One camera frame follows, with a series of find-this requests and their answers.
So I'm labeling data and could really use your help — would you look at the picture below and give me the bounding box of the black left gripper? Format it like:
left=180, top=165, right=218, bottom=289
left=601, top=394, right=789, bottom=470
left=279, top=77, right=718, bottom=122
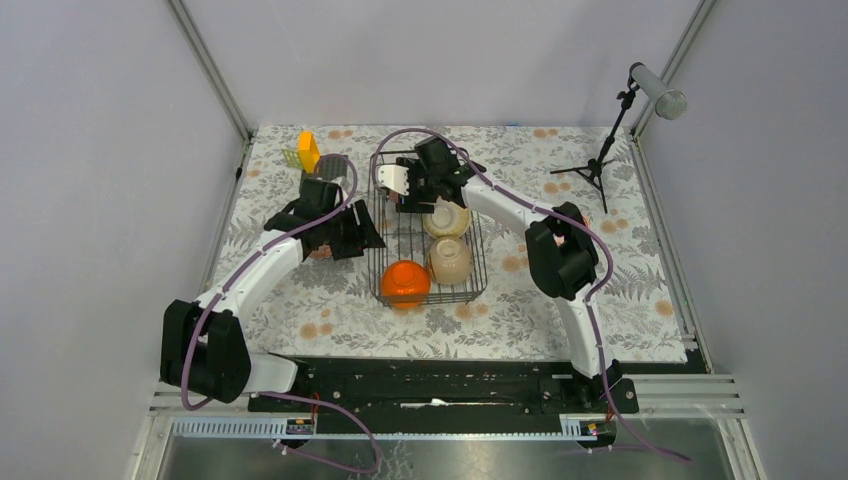
left=321, top=199, right=385, bottom=260

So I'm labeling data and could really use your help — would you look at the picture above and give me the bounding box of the blue zigzag orange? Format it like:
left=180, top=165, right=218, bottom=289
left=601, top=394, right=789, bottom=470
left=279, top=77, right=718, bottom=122
left=309, top=244, right=333, bottom=260

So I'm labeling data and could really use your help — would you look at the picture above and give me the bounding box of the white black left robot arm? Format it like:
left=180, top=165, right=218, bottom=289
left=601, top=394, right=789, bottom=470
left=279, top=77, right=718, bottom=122
left=160, top=179, right=385, bottom=411

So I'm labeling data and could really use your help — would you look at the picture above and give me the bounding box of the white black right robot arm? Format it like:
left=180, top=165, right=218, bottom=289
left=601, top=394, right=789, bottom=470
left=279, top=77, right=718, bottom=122
left=375, top=136, right=614, bottom=412

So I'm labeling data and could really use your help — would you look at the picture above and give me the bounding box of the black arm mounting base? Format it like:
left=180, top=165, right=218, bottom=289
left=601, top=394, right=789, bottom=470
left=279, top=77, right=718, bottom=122
left=182, top=354, right=710, bottom=437

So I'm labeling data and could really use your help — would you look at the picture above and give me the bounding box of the beige speckled bowl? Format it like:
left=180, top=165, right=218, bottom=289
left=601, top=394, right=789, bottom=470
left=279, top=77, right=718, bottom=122
left=422, top=200, right=472, bottom=239

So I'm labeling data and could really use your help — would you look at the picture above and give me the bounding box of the orange glossy bowl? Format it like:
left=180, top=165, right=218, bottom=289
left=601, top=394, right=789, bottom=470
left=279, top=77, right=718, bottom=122
left=380, top=260, right=431, bottom=309

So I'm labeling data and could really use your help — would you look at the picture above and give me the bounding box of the beige bowl with leaf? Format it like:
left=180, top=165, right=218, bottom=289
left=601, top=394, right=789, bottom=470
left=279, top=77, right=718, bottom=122
left=426, top=237, right=473, bottom=285

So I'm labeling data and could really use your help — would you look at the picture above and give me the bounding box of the floral patterned table mat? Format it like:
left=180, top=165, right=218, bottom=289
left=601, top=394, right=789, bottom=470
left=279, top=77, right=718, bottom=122
left=243, top=126, right=686, bottom=363

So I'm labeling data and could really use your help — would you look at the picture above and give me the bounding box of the orange plastic block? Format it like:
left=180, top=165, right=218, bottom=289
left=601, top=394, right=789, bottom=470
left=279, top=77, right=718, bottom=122
left=296, top=131, right=321, bottom=174

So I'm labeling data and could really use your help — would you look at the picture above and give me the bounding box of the green yellow grid plate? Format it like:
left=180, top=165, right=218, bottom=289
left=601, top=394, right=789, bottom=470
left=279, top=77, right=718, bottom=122
left=281, top=149, right=302, bottom=170

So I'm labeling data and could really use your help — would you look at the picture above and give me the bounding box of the silver microphone on black stand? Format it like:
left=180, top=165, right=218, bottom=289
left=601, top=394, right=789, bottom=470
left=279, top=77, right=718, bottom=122
left=550, top=62, right=688, bottom=213

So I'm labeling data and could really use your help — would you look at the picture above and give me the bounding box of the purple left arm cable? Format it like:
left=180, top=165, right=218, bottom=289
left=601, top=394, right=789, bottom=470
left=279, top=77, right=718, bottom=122
left=180, top=153, right=384, bottom=475

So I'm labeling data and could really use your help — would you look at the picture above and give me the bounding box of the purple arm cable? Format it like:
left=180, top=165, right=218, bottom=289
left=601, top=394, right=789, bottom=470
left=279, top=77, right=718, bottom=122
left=369, top=127, right=694, bottom=464
left=180, top=153, right=384, bottom=475

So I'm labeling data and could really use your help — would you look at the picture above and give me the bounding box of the black wire dish rack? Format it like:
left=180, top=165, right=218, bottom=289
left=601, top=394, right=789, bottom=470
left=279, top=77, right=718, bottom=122
left=367, top=149, right=488, bottom=309

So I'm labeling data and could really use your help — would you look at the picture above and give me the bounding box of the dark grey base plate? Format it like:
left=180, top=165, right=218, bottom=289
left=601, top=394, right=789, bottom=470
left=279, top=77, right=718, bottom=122
left=300, top=157, right=350, bottom=192

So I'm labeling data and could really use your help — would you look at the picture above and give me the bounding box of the aluminium frame rail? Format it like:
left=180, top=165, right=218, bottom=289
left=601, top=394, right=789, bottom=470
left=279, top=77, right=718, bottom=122
left=164, top=0, right=253, bottom=143

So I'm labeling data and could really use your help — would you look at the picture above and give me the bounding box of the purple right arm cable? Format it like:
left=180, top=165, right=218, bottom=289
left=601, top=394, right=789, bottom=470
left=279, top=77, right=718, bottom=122
left=369, top=127, right=694, bottom=464

